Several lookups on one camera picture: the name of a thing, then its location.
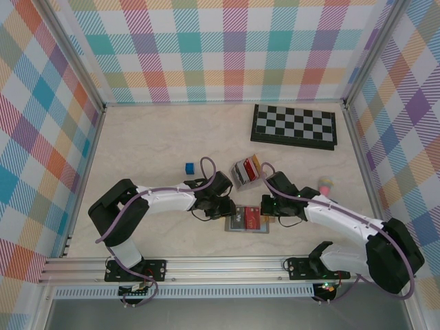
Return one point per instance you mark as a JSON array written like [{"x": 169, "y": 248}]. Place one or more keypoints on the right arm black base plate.
[{"x": 295, "y": 269}]

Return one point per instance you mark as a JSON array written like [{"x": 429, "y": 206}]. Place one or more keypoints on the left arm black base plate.
[{"x": 158, "y": 269}]

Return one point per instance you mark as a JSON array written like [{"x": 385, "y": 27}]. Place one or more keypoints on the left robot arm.
[{"x": 165, "y": 203}]

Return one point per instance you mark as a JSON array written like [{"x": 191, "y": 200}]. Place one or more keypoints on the grey leather card holder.
[{"x": 247, "y": 231}]

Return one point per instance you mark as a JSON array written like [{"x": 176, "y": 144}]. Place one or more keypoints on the pink toy microphone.
[{"x": 326, "y": 187}]

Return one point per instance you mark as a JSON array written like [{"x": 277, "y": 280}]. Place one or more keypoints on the black grey chess board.
[{"x": 292, "y": 125}]

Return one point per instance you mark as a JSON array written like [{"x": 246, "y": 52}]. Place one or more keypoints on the aluminium table edge rail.
[
  {"x": 89, "y": 161},
  {"x": 363, "y": 161}
]

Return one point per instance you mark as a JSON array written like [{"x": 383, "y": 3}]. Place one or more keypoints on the black VIP card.
[{"x": 236, "y": 218}]

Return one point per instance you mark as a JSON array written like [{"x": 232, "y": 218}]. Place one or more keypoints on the red card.
[
  {"x": 253, "y": 220},
  {"x": 250, "y": 170}
]

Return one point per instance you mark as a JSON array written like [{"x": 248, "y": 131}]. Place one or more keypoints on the small circuit board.
[
  {"x": 135, "y": 292},
  {"x": 328, "y": 288}
]

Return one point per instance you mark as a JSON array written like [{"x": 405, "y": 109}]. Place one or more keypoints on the aluminium frame post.
[
  {"x": 74, "y": 55},
  {"x": 371, "y": 51}
]

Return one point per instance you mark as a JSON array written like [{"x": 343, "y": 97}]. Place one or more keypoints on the wide aluminium base rail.
[{"x": 223, "y": 269}]

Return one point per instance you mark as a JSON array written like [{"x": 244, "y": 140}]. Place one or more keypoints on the blue cube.
[{"x": 189, "y": 168}]

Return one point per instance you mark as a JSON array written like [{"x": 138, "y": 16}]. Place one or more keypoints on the gold card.
[{"x": 257, "y": 161}]

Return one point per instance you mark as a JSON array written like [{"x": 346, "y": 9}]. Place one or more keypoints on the aluminium frame leg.
[
  {"x": 410, "y": 309},
  {"x": 43, "y": 309}
]

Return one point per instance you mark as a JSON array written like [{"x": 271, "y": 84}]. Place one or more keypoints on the clear acrylic card stand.
[{"x": 242, "y": 186}]

